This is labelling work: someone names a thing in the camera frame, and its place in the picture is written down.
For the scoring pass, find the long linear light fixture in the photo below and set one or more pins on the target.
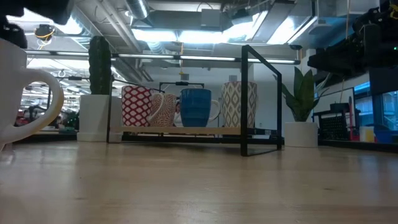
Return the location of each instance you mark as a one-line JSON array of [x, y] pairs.
[[205, 58]]

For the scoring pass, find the blue bin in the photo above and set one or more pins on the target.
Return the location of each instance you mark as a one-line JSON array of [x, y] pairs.
[[387, 136]]

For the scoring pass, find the yellow container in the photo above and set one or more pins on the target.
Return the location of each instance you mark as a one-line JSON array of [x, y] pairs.
[[367, 134]]

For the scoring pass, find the grey hanging outlet box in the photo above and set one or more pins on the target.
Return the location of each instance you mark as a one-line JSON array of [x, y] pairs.
[[184, 76]]

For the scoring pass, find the grey diamond pattern mug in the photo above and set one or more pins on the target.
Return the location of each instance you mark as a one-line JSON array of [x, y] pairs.
[[233, 104]]

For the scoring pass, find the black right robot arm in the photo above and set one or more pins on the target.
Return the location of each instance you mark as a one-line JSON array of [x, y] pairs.
[[385, 3]]

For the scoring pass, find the white ceramic mug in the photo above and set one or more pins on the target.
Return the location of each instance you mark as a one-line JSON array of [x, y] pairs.
[[12, 77]]

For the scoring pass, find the orange floral mug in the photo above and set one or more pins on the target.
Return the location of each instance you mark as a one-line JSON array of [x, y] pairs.
[[166, 110]]

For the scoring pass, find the white square cactus pot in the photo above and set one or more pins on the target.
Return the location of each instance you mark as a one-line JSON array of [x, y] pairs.
[[93, 118]]

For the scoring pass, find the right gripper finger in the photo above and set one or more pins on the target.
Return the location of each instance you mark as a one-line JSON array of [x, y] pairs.
[[339, 60]]

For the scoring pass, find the black pegboard rack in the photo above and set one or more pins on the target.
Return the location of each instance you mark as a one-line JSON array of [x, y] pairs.
[[335, 124]]

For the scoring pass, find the wooden shelf rack black frame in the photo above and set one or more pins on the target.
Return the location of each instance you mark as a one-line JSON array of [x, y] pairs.
[[244, 93]]

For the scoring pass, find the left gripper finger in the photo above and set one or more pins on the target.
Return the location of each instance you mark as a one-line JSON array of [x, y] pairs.
[[12, 34]]

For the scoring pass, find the white round plant pot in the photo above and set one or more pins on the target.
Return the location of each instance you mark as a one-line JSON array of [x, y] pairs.
[[301, 134]]

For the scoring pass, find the tall green cactus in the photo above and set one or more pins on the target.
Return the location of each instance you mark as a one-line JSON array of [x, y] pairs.
[[99, 65]]

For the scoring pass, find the green snake plant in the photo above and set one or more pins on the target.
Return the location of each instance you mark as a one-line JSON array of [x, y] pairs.
[[301, 96]]

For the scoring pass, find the red white lattice mug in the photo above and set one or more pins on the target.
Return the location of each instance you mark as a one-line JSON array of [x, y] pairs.
[[135, 105]]

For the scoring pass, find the black background rig frame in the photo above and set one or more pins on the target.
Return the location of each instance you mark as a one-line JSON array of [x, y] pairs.
[[182, 83]]

